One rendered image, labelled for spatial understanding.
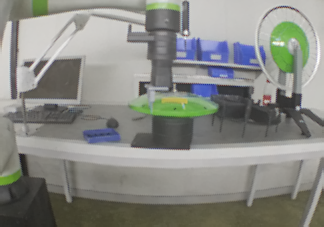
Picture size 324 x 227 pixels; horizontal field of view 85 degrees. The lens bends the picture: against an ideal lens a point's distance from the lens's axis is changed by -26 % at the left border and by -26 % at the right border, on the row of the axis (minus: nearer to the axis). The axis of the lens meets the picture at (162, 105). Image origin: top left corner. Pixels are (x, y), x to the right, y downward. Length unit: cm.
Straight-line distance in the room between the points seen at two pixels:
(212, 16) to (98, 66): 95
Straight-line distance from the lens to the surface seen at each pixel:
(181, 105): 68
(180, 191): 200
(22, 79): 94
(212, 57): 152
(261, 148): 87
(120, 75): 171
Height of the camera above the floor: 119
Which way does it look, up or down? 10 degrees down
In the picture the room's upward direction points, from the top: 2 degrees clockwise
